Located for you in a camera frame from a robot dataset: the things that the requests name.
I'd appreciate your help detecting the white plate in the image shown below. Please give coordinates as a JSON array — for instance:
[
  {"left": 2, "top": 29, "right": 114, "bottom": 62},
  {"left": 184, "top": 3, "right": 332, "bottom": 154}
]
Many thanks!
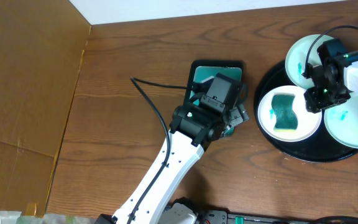
[{"left": 257, "top": 85, "right": 323, "bottom": 142}]

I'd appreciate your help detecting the mint plate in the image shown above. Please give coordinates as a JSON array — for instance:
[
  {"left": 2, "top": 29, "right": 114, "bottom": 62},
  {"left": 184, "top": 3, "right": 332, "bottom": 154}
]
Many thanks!
[
  {"left": 324, "top": 93, "right": 358, "bottom": 149},
  {"left": 285, "top": 34, "right": 333, "bottom": 89}
]

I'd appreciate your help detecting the green yellow sponge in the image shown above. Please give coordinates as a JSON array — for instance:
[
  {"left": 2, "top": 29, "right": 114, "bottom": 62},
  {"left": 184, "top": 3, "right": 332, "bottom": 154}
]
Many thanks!
[{"left": 272, "top": 95, "right": 298, "bottom": 132}]

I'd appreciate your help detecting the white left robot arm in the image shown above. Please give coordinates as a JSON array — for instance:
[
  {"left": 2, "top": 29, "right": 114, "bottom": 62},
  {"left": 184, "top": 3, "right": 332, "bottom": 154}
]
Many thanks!
[{"left": 96, "top": 73, "right": 249, "bottom": 224}]

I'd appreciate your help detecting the green rectangular water tray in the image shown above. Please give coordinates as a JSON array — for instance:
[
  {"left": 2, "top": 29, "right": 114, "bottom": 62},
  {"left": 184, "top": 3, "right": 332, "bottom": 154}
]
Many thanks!
[{"left": 180, "top": 60, "right": 245, "bottom": 138}]

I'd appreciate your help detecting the black round tray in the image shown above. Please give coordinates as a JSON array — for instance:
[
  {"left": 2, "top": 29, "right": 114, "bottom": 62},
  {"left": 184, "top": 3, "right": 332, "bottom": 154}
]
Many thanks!
[{"left": 254, "top": 60, "right": 358, "bottom": 162}]

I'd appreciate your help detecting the mint plate top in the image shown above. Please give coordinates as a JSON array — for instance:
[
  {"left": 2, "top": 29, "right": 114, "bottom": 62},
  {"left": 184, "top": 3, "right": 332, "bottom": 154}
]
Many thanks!
[{"left": 285, "top": 34, "right": 333, "bottom": 89}]

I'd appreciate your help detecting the brown cardboard panel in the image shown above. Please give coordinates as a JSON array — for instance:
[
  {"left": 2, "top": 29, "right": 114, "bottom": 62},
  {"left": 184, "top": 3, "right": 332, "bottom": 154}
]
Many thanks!
[{"left": 0, "top": 0, "right": 91, "bottom": 217}]

